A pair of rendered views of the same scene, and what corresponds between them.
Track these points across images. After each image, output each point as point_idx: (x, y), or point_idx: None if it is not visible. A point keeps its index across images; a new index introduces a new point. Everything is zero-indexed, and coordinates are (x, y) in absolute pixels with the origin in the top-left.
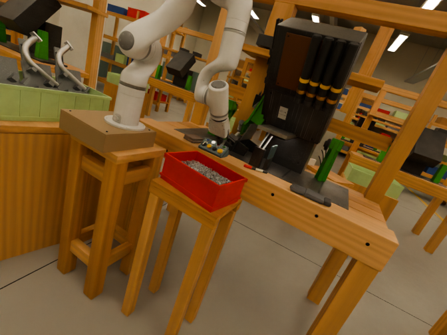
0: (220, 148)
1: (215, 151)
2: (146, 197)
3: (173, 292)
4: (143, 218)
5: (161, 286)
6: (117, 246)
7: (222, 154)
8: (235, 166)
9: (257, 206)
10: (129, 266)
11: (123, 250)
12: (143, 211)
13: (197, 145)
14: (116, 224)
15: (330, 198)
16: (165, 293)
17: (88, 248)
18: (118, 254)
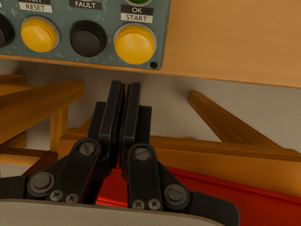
0: (121, 13)
1: (111, 54)
2: (20, 132)
3: (153, 77)
4: (46, 110)
5: (134, 79)
6: (51, 128)
7: (163, 53)
8: (272, 84)
9: None
10: (79, 99)
11: (63, 123)
12: (38, 119)
13: None
14: (3, 87)
15: None
16: (146, 87)
17: (25, 158)
18: (63, 132)
